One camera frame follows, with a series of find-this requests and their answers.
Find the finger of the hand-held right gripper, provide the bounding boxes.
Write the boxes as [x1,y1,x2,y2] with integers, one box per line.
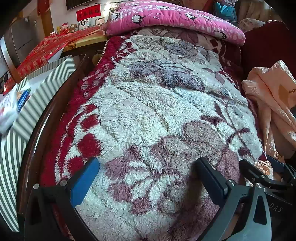
[239,159,270,186]
[266,154,296,180]

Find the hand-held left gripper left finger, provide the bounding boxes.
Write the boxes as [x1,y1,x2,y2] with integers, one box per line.
[23,157,100,241]

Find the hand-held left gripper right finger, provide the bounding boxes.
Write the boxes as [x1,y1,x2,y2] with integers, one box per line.
[195,157,272,241]

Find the green white striped box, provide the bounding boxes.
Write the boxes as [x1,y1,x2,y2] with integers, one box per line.
[0,56,77,232]

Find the peach quilted cloth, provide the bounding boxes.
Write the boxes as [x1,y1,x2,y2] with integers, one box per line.
[242,60,296,163]

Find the floral fleece blanket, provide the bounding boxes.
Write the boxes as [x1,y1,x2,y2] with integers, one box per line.
[39,25,269,241]

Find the white blurry snack packet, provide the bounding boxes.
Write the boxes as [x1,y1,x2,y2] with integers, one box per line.
[0,90,19,136]

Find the maroon cloth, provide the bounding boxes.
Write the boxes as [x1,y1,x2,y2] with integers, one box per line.
[240,21,296,79]

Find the red gold patterned cloth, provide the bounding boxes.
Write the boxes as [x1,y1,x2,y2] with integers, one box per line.
[3,25,107,93]

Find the beige floral cloth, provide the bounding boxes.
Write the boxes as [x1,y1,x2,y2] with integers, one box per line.
[238,19,266,29]

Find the wooden chair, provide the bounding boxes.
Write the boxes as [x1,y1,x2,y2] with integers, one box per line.
[0,35,21,84]

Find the plush toys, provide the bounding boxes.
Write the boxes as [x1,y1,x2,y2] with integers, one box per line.
[57,22,78,35]

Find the pink penguin print pillow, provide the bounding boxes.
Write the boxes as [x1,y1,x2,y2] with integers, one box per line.
[100,0,246,45]

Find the dark wooden bed frame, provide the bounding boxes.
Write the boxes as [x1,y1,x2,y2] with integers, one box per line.
[17,54,93,216]

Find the red wall banner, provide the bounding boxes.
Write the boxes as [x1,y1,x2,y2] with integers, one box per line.
[76,4,101,21]

